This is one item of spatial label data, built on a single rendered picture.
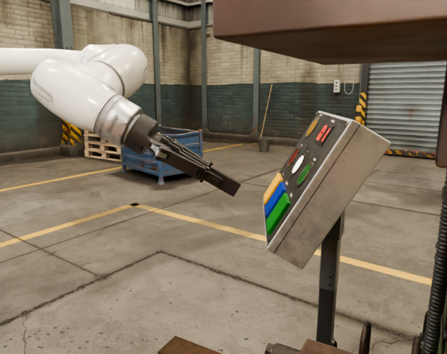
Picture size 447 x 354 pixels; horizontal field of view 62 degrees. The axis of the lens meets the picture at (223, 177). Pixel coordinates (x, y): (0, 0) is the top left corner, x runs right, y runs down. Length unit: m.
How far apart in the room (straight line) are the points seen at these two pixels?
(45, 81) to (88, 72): 0.08
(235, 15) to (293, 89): 8.87
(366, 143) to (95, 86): 0.50
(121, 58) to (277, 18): 0.70
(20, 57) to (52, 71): 0.19
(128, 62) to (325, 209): 0.51
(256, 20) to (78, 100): 0.59
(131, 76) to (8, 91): 7.07
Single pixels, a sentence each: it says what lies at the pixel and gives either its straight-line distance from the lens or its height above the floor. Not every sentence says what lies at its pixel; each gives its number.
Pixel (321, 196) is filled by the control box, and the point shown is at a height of 1.06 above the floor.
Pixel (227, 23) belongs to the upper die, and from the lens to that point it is 0.19.
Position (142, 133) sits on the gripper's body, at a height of 1.17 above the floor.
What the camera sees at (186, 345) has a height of 1.02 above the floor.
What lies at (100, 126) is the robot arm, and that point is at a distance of 0.74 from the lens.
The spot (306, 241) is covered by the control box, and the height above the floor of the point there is 0.98.
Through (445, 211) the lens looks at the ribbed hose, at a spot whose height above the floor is 1.09.
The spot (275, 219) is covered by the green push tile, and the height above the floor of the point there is 1.01.
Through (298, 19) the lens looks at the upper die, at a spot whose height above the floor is 1.27.
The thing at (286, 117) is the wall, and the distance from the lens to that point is 9.14.
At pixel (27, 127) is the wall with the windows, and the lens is 8.01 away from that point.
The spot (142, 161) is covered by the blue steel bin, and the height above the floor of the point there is 0.26.
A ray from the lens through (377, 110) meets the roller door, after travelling 8.36.
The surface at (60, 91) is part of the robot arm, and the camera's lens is 0.76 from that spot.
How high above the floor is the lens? 1.24
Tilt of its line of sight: 13 degrees down
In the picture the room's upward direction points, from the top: straight up
